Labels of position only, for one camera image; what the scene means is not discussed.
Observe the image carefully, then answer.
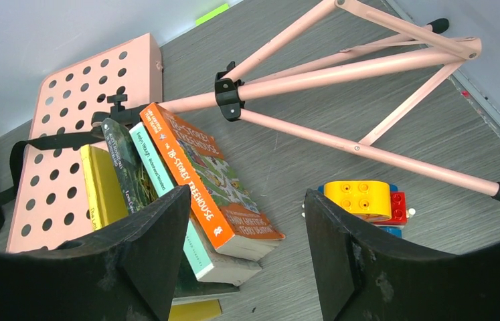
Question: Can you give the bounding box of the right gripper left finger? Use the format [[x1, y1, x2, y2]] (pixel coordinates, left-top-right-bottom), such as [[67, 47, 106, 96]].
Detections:
[[0, 186, 191, 320]]

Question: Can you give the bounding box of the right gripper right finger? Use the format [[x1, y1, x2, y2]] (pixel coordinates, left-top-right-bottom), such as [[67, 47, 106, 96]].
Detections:
[[304, 189, 500, 320]]

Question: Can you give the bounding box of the yellow book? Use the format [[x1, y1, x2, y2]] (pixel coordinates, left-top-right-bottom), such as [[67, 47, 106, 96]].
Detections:
[[80, 144, 222, 320]]

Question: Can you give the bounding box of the toy block car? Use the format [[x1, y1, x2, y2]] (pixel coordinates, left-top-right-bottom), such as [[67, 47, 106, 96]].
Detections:
[[317, 180, 416, 238]]

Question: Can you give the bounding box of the teal spine book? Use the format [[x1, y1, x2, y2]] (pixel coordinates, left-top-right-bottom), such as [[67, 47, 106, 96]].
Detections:
[[129, 122, 262, 286]]

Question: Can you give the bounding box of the dark green book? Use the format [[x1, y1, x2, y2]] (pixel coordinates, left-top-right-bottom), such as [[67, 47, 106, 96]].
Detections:
[[100, 118, 239, 306]]

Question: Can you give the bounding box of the orange treehouse book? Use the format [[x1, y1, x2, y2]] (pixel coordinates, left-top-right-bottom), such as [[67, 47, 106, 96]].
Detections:
[[140, 103, 285, 261]]

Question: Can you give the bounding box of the pink perforated music stand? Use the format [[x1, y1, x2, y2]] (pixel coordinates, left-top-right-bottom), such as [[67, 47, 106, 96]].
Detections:
[[7, 1, 500, 259]]

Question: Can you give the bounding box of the green tape marker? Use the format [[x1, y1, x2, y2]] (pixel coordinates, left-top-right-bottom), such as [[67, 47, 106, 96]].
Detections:
[[195, 3, 230, 26]]

